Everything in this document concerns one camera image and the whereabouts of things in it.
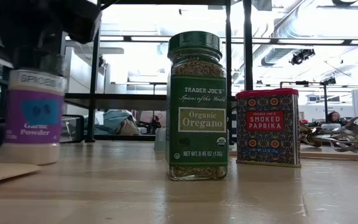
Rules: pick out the garlic powder jar purple label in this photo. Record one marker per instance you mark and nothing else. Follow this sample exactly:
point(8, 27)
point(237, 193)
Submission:
point(33, 118)

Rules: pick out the black camera stand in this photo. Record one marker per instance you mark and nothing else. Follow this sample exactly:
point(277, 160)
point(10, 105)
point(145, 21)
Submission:
point(325, 96)

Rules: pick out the teal cloth heap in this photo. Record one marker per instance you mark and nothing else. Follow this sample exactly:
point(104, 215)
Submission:
point(113, 121)

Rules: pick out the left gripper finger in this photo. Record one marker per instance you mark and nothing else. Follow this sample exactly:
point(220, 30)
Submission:
point(36, 49)

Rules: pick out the smoked paprika patterned tin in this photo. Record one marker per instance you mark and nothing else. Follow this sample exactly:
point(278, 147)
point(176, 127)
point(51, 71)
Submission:
point(267, 130)

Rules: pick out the oregano jar green lid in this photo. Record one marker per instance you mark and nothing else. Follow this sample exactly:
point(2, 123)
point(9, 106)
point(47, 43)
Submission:
point(197, 124)

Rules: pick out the metal spiral whisk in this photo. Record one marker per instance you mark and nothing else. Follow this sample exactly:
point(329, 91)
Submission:
point(350, 137)

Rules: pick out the person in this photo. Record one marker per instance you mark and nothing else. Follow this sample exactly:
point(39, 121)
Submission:
point(333, 117)

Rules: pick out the black frame dark wood shelf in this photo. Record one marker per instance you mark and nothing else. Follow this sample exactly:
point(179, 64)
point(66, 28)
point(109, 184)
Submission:
point(92, 93)

